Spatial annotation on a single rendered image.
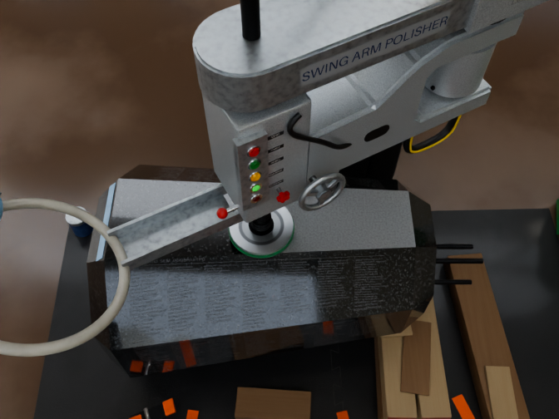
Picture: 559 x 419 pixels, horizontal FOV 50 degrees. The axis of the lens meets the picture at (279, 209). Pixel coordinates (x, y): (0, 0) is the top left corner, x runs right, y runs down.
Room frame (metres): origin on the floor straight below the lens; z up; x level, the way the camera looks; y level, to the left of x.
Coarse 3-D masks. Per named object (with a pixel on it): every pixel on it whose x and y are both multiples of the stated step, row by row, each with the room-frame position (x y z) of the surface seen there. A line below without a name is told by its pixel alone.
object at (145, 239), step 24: (216, 192) 0.99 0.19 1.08; (144, 216) 0.89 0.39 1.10; (168, 216) 0.91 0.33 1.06; (192, 216) 0.92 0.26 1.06; (216, 216) 0.92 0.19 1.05; (240, 216) 0.90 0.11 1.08; (120, 240) 0.83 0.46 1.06; (144, 240) 0.83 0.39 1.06; (168, 240) 0.83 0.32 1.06; (192, 240) 0.83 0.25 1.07
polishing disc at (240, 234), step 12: (276, 216) 1.03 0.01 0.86; (288, 216) 1.03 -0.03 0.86; (240, 228) 0.99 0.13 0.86; (276, 228) 0.99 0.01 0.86; (288, 228) 0.99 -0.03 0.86; (240, 240) 0.94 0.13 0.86; (252, 240) 0.94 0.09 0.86; (264, 240) 0.94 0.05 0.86; (276, 240) 0.94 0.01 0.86; (288, 240) 0.94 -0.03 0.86; (252, 252) 0.90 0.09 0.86; (264, 252) 0.90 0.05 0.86
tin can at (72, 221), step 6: (66, 216) 1.47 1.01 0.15; (72, 216) 1.47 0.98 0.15; (72, 222) 1.43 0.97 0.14; (78, 222) 1.43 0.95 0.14; (84, 222) 1.44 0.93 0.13; (72, 228) 1.43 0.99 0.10; (78, 228) 1.43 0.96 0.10; (84, 228) 1.44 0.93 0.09; (90, 228) 1.46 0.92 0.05; (78, 234) 1.43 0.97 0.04; (84, 234) 1.43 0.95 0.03
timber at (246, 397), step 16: (240, 400) 0.61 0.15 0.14; (256, 400) 0.61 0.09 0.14; (272, 400) 0.61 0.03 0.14; (288, 400) 0.61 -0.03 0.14; (304, 400) 0.61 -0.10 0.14; (240, 416) 0.55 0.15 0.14; (256, 416) 0.55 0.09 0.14; (272, 416) 0.55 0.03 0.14; (288, 416) 0.55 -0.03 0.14; (304, 416) 0.55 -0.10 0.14
